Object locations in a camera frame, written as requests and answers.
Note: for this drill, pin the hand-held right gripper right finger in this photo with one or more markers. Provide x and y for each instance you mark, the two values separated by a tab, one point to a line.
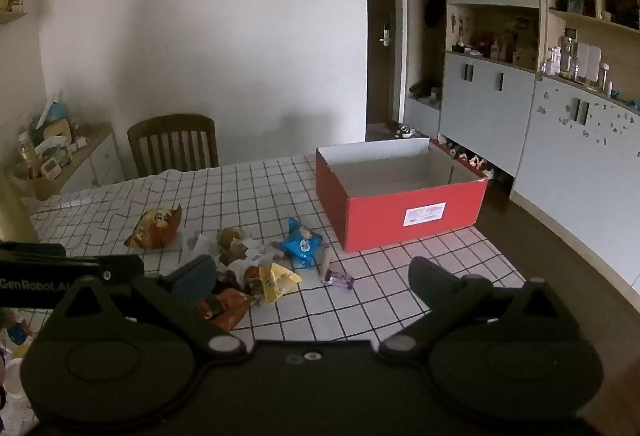
425	278

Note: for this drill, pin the yellow snack packet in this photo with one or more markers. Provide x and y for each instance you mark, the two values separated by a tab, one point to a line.
275	283

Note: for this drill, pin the brown round snack packet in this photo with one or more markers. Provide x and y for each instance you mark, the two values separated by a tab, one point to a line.
230	238

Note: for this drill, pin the orange chip bag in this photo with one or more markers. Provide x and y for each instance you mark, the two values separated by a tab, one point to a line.
152	228

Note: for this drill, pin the white barcode snack packet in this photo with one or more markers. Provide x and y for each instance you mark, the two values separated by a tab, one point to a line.
255	253

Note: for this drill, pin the wooden top sideboard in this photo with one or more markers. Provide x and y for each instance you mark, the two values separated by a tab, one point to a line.
85	166

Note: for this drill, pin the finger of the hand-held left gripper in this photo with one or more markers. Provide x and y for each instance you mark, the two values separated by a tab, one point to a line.
117	266

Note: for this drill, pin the row of shoes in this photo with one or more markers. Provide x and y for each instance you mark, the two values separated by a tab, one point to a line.
470	161

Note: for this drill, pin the olive yellow panel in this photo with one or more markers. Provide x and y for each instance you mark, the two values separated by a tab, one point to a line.
17	211

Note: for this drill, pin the wooden open wall shelf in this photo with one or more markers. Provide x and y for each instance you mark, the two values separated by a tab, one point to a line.
585	19

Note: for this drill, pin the white grid tablecloth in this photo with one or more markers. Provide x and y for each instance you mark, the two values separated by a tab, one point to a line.
310	316

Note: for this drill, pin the orange brown snack packet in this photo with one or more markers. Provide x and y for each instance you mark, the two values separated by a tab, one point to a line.
227	308

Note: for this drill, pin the row of clear jars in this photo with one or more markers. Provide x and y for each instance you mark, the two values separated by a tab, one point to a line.
575	61

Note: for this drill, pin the dark wooden chair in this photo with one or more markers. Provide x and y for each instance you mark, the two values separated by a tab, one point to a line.
172	124

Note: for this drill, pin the small purple snack packet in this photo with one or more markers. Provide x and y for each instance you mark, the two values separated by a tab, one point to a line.
340	280

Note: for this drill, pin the group of shelf figurines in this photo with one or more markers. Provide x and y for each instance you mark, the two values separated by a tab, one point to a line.
500	44

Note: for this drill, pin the red cardboard box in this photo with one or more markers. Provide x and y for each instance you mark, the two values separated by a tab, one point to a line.
380	216

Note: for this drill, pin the white snack wrapper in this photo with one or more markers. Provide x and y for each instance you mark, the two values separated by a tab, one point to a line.
200	246

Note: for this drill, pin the curved white low cabinet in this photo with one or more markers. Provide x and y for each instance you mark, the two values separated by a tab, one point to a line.
565	156

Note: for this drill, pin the sideboard clutter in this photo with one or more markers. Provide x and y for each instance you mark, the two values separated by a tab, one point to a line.
50	136

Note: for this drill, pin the small wooden wall shelf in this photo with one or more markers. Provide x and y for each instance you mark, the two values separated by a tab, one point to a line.
12	16

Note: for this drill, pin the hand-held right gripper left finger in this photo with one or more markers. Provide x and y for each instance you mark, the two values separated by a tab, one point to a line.
197	276

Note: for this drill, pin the blue snack packet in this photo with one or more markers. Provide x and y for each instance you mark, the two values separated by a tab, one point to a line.
300	245

